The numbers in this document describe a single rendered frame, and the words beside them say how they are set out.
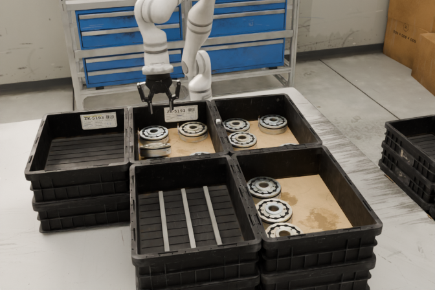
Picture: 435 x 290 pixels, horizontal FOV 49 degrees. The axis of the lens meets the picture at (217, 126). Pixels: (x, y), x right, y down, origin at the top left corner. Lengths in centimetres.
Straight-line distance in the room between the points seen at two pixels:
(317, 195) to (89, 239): 70
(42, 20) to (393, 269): 352
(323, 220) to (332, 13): 368
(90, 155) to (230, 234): 63
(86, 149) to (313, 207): 81
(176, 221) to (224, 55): 243
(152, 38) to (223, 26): 217
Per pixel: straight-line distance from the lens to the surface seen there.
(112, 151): 170
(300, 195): 145
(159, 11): 139
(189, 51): 185
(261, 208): 134
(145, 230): 133
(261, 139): 172
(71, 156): 171
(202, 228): 132
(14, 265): 153
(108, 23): 343
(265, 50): 374
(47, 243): 157
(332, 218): 138
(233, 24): 359
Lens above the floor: 168
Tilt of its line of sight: 28 degrees down
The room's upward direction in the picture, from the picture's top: 1 degrees counter-clockwise
